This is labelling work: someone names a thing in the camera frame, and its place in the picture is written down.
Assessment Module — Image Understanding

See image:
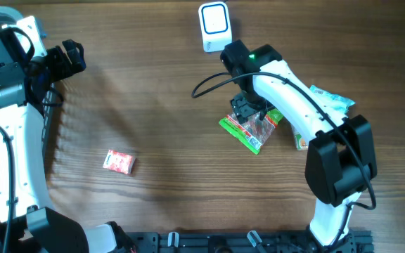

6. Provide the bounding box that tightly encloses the green snack bag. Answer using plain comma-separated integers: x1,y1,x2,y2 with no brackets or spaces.
219,109,283,155

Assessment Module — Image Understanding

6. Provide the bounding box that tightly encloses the green instant noodle cup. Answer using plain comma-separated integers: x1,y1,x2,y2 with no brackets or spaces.
291,125,308,151

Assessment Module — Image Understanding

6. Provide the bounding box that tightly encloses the light blue snack packet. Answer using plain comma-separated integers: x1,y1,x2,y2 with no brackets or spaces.
309,85,355,114

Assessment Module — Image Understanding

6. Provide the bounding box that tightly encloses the red snack packet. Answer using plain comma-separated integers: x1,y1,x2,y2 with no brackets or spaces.
103,150,136,174

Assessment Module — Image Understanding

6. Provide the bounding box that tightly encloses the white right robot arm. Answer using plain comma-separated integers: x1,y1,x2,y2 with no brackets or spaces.
220,40,378,249

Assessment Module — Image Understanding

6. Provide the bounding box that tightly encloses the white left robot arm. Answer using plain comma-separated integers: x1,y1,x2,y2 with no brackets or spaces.
0,34,120,252

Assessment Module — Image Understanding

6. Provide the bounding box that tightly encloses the white barcode scanner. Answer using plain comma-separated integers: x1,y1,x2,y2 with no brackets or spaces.
198,1,233,53

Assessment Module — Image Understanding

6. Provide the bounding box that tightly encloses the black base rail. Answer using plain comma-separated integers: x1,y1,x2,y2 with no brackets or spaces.
117,230,375,253

